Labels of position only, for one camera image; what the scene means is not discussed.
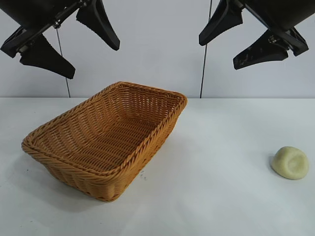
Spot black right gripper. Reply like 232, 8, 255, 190
198, 0, 315, 70

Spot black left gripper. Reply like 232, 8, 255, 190
0, 0, 121, 80

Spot brown woven wicker basket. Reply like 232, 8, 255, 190
21, 81, 188, 203

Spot pale yellow egg yolk pastry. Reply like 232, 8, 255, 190
271, 146, 310, 181

